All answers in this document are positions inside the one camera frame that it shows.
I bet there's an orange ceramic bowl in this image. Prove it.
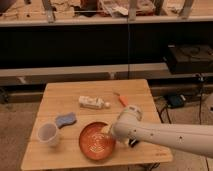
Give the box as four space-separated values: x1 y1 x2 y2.
79 122 116 161

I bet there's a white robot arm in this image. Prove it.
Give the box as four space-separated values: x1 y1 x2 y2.
101 105 213 158

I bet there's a black white striped block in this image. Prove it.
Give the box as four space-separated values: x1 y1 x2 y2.
128 139 140 148

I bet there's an orange carrot toy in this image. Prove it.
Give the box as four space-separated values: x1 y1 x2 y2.
115 93 128 107

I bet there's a white tube bottle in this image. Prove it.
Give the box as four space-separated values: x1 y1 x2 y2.
78 96 110 109

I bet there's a blue sponge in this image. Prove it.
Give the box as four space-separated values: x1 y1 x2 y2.
55 112 77 129

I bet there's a wooden table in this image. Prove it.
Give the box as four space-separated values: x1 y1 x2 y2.
21 79 173 171

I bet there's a clear plastic cup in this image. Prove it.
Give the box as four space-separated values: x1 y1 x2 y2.
37 123 60 147

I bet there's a black power adapter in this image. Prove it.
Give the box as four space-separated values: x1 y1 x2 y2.
166 95 185 108

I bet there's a black box on shelf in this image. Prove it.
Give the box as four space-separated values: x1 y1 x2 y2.
164 45 213 74

